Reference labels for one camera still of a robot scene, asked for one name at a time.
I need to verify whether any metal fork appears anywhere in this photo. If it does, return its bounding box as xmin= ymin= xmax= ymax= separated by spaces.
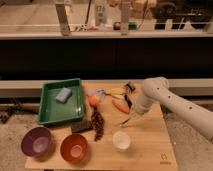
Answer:
xmin=119 ymin=115 xmax=135 ymax=127

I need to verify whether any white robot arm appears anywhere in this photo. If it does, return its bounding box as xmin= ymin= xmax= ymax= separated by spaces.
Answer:
xmin=135 ymin=77 xmax=213 ymax=143

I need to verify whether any yellow banana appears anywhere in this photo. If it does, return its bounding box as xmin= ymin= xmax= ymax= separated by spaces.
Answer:
xmin=106 ymin=88 xmax=125 ymax=99

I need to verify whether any orange fruit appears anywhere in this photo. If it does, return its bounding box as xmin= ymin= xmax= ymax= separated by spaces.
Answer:
xmin=88 ymin=95 xmax=100 ymax=106

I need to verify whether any orange carrot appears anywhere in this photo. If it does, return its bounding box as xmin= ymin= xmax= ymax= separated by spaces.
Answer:
xmin=112 ymin=99 xmax=130 ymax=114

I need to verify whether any dark grape bunch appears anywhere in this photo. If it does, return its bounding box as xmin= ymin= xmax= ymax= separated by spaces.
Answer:
xmin=91 ymin=108 xmax=104 ymax=141

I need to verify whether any blue sponge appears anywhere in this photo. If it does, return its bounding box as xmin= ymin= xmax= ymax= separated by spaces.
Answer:
xmin=56 ymin=88 xmax=72 ymax=103

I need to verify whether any dark green scrub pad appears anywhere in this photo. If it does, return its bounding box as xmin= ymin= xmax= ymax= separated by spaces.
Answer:
xmin=71 ymin=121 xmax=92 ymax=133

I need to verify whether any wooden table board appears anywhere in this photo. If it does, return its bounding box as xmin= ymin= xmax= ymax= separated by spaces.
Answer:
xmin=24 ymin=81 xmax=179 ymax=171

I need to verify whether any white cup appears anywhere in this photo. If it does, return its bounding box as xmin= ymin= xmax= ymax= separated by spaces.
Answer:
xmin=112 ymin=131 xmax=131 ymax=151

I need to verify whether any green plastic tray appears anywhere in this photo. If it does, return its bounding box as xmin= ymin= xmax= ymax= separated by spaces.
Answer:
xmin=38 ymin=78 xmax=85 ymax=126

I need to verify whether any orange bowl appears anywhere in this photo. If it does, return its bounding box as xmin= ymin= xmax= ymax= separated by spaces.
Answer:
xmin=60 ymin=134 xmax=88 ymax=163

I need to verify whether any purple bowl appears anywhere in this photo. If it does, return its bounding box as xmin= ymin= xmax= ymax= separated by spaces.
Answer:
xmin=21 ymin=127 xmax=52 ymax=157

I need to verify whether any black handled knife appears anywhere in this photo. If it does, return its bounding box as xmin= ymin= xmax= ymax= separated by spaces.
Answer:
xmin=124 ymin=94 xmax=133 ymax=112

